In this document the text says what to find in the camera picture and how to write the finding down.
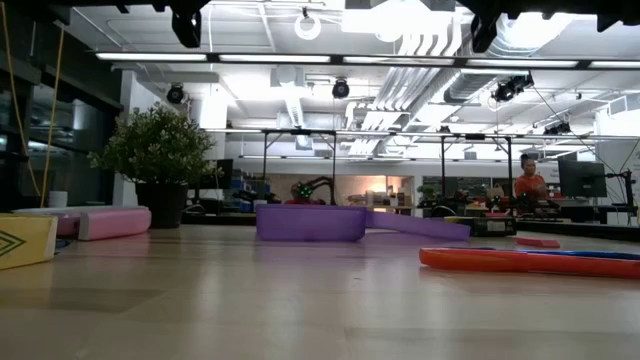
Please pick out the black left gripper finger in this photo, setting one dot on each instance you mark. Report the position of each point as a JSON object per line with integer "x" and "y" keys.
{"x": 186, "y": 27}

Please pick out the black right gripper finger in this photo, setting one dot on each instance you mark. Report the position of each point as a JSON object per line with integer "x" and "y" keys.
{"x": 484, "y": 32}

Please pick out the orange pen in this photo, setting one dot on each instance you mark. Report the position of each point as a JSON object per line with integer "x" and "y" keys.
{"x": 500, "y": 261}

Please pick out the purple plastic supply box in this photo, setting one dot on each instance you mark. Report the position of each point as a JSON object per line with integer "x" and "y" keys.
{"x": 310, "y": 223}

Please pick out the blue ballpoint pen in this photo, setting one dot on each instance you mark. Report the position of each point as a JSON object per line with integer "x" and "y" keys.
{"x": 610, "y": 255}

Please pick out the black computer monitor on arm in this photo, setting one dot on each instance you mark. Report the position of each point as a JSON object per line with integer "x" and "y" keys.
{"x": 582, "y": 178}

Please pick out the yellow box with chevron print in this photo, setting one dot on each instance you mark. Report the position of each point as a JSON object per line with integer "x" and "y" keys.
{"x": 25, "y": 242}

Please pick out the black ceiling spotlight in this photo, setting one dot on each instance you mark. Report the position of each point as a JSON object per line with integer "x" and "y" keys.
{"x": 340, "y": 88}
{"x": 510, "y": 89}
{"x": 175, "y": 93}

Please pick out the green plant in black pot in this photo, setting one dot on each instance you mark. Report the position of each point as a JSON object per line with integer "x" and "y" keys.
{"x": 157, "y": 150}

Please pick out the person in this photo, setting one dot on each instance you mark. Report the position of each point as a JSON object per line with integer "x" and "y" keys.
{"x": 530, "y": 182}
{"x": 299, "y": 196}

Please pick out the white cup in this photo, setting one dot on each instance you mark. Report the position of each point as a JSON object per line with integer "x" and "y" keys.
{"x": 58, "y": 199}

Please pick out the small red flat eraser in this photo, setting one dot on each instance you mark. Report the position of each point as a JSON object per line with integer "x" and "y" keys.
{"x": 537, "y": 243}

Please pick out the pink white plastic case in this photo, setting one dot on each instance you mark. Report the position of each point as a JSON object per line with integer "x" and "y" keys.
{"x": 45, "y": 220}

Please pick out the black frame beam with lights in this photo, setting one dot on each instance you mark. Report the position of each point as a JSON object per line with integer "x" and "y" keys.
{"x": 350, "y": 59}

